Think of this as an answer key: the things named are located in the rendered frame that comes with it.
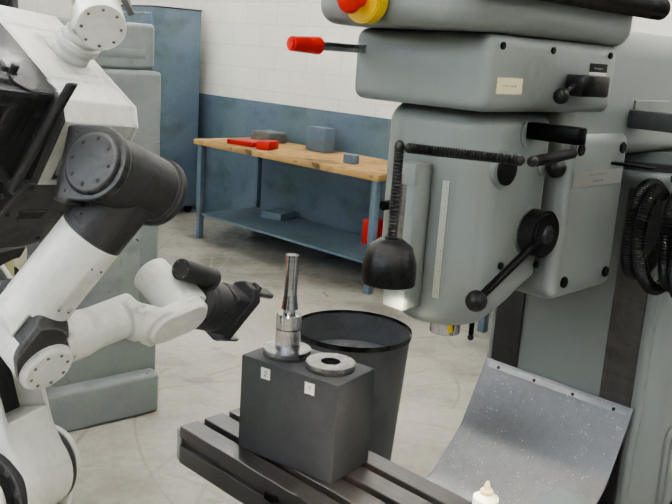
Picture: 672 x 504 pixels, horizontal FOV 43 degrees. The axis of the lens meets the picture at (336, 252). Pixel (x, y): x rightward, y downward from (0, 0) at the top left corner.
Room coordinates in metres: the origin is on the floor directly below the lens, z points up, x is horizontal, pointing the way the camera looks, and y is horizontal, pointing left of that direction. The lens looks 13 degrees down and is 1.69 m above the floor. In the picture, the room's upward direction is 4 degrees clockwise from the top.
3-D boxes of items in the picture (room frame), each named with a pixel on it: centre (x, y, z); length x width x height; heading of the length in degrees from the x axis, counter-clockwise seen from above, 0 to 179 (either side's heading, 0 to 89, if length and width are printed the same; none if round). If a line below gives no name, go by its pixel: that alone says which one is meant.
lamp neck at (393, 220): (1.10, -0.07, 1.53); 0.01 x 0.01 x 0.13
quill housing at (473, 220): (1.28, -0.18, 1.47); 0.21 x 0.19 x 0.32; 46
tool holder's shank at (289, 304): (1.51, 0.08, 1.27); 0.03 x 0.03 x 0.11
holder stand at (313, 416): (1.48, 0.04, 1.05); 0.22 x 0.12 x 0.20; 56
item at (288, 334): (1.51, 0.08, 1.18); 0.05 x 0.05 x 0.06
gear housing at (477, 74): (1.30, -0.21, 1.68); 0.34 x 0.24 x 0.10; 136
